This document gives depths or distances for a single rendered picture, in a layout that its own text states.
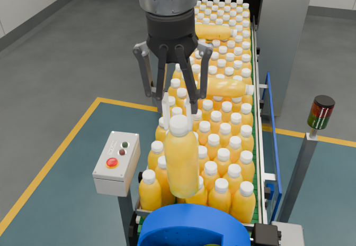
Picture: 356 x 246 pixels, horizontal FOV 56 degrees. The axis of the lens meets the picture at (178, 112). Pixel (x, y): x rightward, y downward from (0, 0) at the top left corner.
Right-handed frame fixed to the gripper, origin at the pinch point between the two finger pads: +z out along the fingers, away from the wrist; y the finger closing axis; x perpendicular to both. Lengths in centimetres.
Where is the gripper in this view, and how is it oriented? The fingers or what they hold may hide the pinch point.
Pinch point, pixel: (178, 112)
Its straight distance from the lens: 62.8
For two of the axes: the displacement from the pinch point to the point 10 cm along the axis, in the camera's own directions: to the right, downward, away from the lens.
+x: 1.4, -6.1, 7.8
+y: 9.9, 0.4, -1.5
